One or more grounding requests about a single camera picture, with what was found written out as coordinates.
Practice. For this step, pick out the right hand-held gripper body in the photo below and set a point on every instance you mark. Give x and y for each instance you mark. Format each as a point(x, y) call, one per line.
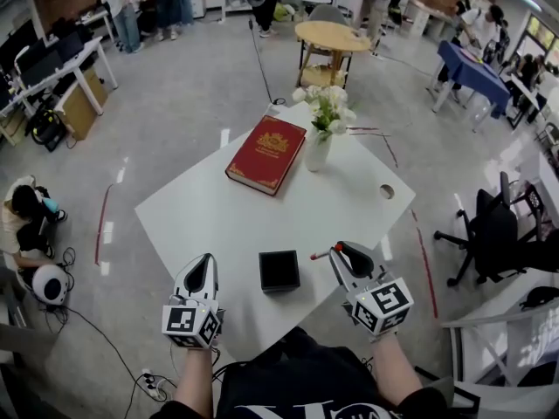
point(384, 306)

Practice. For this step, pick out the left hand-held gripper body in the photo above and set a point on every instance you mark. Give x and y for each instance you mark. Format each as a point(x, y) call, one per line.
point(192, 325)

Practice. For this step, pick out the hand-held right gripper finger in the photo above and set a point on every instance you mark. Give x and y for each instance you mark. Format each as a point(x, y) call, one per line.
point(341, 271)

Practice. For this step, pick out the grey pen with red tip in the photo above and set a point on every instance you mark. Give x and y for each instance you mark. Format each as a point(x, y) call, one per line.
point(322, 255)

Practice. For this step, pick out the black square pen holder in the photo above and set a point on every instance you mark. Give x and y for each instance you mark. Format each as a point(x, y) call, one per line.
point(279, 271)

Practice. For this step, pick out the person's left forearm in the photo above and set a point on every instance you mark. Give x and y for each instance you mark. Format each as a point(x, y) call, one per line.
point(194, 382)

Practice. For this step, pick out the person's right forearm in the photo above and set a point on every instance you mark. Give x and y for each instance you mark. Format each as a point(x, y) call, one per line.
point(395, 369)

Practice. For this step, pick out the white power strip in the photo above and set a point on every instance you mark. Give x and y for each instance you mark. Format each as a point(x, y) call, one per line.
point(151, 384)

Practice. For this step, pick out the person's black shirt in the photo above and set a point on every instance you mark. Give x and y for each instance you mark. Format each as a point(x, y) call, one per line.
point(301, 378)

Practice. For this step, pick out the white side table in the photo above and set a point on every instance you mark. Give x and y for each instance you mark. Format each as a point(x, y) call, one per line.
point(502, 321)

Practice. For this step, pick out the white vase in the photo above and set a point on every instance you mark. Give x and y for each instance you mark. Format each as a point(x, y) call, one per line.
point(316, 153)

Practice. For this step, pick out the black office chair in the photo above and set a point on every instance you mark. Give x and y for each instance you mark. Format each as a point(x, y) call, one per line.
point(495, 229)

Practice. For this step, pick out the red hardcover book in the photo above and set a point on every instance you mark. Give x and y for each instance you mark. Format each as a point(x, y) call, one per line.
point(266, 154)

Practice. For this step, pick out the white flower bouquet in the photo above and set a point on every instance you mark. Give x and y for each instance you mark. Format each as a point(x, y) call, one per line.
point(328, 105)

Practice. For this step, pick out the round wooden table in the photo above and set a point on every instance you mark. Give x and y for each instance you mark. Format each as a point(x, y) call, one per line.
point(332, 35)

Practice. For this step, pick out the table with blue cloth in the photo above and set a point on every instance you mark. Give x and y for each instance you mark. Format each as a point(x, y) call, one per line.
point(474, 74)

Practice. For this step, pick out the black and yellow vacuum cleaner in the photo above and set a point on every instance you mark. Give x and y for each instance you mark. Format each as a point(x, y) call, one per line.
point(46, 127)

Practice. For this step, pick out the cardboard box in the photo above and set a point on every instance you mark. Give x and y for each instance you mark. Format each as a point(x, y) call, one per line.
point(83, 103)

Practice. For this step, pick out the grey chair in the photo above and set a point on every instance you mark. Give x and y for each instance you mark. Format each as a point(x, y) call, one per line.
point(327, 13)

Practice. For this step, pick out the white desk with monitors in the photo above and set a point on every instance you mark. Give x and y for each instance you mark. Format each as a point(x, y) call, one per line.
point(83, 52)

